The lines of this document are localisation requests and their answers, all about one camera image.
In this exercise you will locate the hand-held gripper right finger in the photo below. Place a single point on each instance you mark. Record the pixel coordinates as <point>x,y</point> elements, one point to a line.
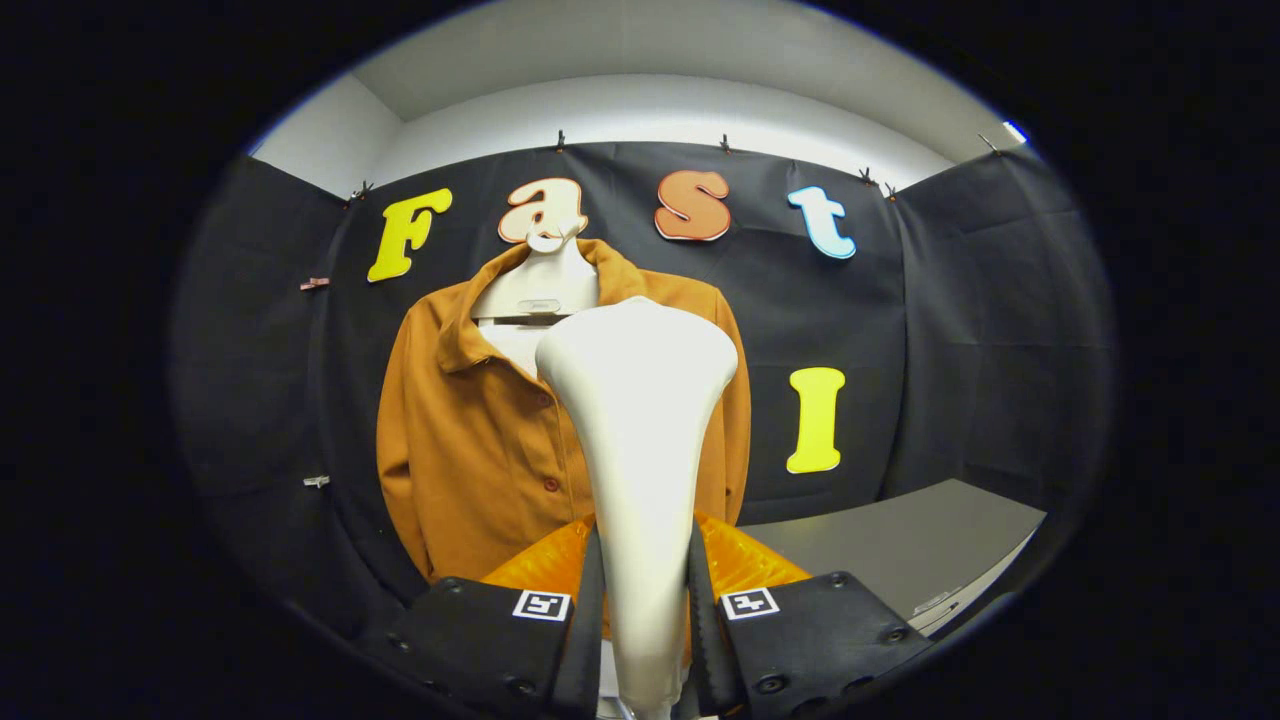
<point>705,640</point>

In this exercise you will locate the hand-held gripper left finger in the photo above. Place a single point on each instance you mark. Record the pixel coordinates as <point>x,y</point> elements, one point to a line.
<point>588,640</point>

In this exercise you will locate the orange-brown button shirt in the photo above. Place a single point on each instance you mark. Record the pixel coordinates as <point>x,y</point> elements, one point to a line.
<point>470,450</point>

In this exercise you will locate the white garment steamer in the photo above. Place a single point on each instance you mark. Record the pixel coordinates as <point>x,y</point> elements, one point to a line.
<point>640,400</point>

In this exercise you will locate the white mannequin torso form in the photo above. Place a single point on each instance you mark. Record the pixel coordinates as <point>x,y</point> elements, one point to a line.
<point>535,285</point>

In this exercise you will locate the small ceiling light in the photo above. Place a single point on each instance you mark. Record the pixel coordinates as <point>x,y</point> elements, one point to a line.
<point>1015,131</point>

